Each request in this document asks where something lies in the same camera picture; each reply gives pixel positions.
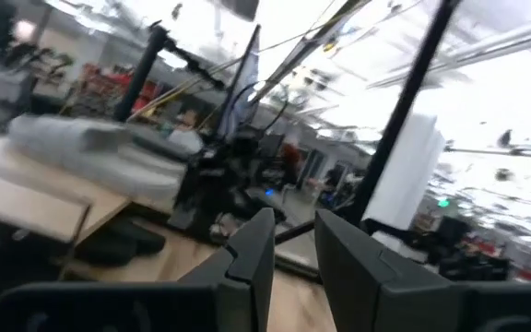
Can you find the grey slide sandal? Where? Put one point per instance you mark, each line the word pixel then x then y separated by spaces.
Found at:
pixel 109 170

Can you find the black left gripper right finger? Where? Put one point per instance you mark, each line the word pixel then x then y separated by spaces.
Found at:
pixel 353 286

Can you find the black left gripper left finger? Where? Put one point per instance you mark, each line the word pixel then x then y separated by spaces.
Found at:
pixel 247 286

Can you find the wooden shelf with black frame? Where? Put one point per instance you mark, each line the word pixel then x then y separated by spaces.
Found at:
pixel 39 212

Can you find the black slide sandal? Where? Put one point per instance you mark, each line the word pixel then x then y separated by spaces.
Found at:
pixel 122 242

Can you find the black stand pole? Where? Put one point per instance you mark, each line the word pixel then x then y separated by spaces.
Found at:
pixel 138 78

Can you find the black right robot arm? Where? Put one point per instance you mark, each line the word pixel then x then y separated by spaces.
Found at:
pixel 219 184

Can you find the black flat monitor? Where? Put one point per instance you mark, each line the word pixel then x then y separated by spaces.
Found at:
pixel 242 92

